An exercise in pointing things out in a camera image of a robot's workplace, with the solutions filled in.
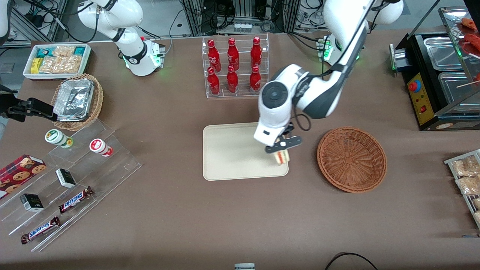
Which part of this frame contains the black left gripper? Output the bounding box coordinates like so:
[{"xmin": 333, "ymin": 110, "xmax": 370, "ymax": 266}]
[{"xmin": 265, "ymin": 126, "xmax": 303, "ymax": 155}]

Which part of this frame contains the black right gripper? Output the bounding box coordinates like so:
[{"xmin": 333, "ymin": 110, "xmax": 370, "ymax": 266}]
[{"xmin": 0, "ymin": 84, "xmax": 54, "ymax": 123}]

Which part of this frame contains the triangle sandwich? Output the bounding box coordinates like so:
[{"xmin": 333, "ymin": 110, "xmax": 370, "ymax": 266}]
[{"xmin": 274, "ymin": 149, "xmax": 292, "ymax": 166}]

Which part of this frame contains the tan wicker basket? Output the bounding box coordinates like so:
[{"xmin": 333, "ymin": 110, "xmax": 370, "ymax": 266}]
[{"xmin": 50, "ymin": 73, "xmax": 104, "ymax": 132}]

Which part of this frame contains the cream plastic serving tray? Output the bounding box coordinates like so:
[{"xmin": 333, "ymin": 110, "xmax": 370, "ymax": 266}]
[{"xmin": 202, "ymin": 121, "xmax": 289, "ymax": 182}]

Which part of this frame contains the round brown wicker basket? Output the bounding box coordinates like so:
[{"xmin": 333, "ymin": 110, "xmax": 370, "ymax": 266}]
[{"xmin": 317, "ymin": 127, "xmax": 387, "ymax": 194}]

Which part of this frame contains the green lid drink cup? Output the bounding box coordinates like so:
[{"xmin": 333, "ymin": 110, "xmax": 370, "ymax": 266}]
[{"xmin": 45, "ymin": 129, "xmax": 74, "ymax": 149}]

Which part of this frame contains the stack of foil trays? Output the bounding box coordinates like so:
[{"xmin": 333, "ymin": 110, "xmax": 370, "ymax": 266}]
[{"xmin": 53, "ymin": 78, "xmax": 95, "ymax": 123}]

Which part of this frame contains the white plastic snack bin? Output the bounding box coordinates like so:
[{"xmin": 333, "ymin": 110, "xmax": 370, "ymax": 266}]
[{"xmin": 22, "ymin": 43, "xmax": 92, "ymax": 81}]

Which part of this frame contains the clear bag of crackers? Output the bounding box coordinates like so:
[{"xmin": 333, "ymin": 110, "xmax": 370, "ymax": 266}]
[
  {"xmin": 52, "ymin": 45, "xmax": 76, "ymax": 57},
  {"xmin": 39, "ymin": 55, "xmax": 82, "ymax": 74}
]

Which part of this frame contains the clear acrylic bottle rack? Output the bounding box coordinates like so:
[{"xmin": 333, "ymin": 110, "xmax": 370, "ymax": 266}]
[{"xmin": 202, "ymin": 34, "xmax": 270, "ymax": 99}]

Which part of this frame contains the red cookie box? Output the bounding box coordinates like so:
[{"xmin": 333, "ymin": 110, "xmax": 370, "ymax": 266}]
[{"xmin": 0, "ymin": 154, "xmax": 48, "ymax": 200}]

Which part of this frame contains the red lid drink cup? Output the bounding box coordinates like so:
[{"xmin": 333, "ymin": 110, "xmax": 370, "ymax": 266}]
[{"xmin": 89, "ymin": 138, "xmax": 113, "ymax": 158}]

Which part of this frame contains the red cola bottle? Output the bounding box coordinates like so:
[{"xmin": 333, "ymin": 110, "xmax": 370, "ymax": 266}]
[
  {"xmin": 207, "ymin": 39, "xmax": 222, "ymax": 71},
  {"xmin": 207, "ymin": 67, "xmax": 221, "ymax": 95},
  {"xmin": 226, "ymin": 65, "xmax": 239, "ymax": 94},
  {"xmin": 249, "ymin": 66, "xmax": 262, "ymax": 94},
  {"xmin": 250, "ymin": 36, "xmax": 263, "ymax": 69},
  {"xmin": 227, "ymin": 37, "xmax": 240, "ymax": 70}
]

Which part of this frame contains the small black box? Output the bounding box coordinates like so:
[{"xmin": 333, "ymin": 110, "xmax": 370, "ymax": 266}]
[
  {"xmin": 19, "ymin": 193, "xmax": 45, "ymax": 213},
  {"xmin": 55, "ymin": 168, "xmax": 77, "ymax": 189}
]

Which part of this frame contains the clear acrylic stepped display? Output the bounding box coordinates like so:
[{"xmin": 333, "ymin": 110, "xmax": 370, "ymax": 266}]
[{"xmin": 0, "ymin": 119, "xmax": 143, "ymax": 253}]

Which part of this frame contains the Snickers chocolate bar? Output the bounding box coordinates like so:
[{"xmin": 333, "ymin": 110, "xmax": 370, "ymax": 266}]
[
  {"xmin": 58, "ymin": 186, "xmax": 95, "ymax": 215},
  {"xmin": 20, "ymin": 216, "xmax": 62, "ymax": 245}
]

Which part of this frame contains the black food warmer appliance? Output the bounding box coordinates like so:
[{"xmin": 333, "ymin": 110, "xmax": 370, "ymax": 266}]
[{"xmin": 389, "ymin": 6, "xmax": 480, "ymax": 132}]

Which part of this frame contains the stainless steel warmer pan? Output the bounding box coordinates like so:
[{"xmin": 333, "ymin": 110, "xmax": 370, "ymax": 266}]
[
  {"xmin": 438, "ymin": 71, "xmax": 480, "ymax": 114},
  {"xmin": 424, "ymin": 37, "xmax": 464, "ymax": 71}
]

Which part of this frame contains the red sausage skewer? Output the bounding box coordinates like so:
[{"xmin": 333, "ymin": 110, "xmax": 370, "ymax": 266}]
[
  {"xmin": 461, "ymin": 17, "xmax": 480, "ymax": 31},
  {"xmin": 462, "ymin": 34, "xmax": 480, "ymax": 54}
]

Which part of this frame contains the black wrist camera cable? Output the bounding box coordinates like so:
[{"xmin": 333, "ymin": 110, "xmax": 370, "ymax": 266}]
[{"xmin": 291, "ymin": 112, "xmax": 312, "ymax": 132}]

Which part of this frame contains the aluminium frame shelf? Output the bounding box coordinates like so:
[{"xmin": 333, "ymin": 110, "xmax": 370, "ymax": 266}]
[{"xmin": 9, "ymin": 0, "xmax": 70, "ymax": 44}]

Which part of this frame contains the black floor cable loop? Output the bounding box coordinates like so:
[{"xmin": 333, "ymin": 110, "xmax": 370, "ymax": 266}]
[{"xmin": 324, "ymin": 252, "xmax": 379, "ymax": 270}]

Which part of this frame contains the aluminium frame equipment rack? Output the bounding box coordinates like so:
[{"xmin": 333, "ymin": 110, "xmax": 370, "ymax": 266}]
[{"xmin": 179, "ymin": 0, "xmax": 302, "ymax": 36}]

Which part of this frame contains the grey wire snack rack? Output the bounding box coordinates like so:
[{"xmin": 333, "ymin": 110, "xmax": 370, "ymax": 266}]
[{"xmin": 444, "ymin": 149, "xmax": 480, "ymax": 230}]

